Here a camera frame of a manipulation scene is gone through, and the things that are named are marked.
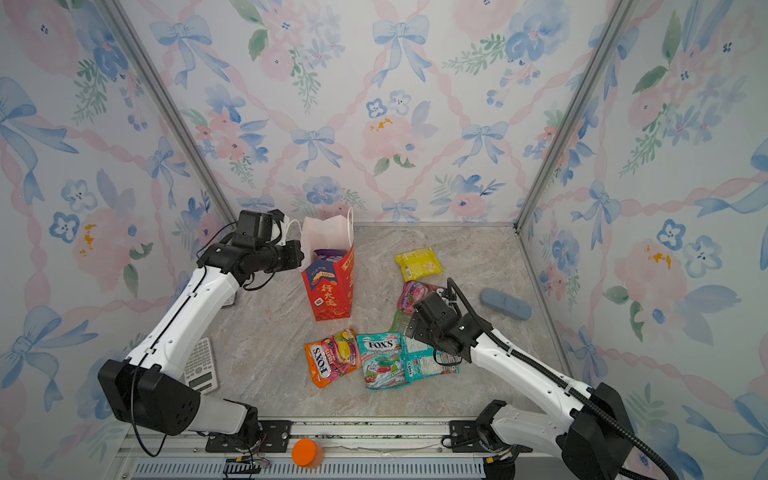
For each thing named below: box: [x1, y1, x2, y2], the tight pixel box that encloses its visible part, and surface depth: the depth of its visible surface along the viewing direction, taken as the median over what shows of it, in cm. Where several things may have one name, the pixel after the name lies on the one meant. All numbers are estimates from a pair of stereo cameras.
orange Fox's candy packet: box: [303, 326, 361, 389], surface depth 85 cm
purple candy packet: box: [314, 249, 348, 262], surface depth 97 cm
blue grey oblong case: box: [479, 288, 532, 321], surface depth 96 cm
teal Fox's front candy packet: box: [356, 332, 411, 392], surface depth 85 cm
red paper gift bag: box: [301, 207, 355, 322], surface depth 90 cm
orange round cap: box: [292, 438, 325, 469], surface depth 65 cm
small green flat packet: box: [389, 309, 414, 335], surface depth 96 cm
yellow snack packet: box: [394, 247, 444, 282], surface depth 106 cm
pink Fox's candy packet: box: [397, 280, 437, 315], surface depth 99 cm
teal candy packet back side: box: [401, 336, 462, 383], surface depth 85 cm
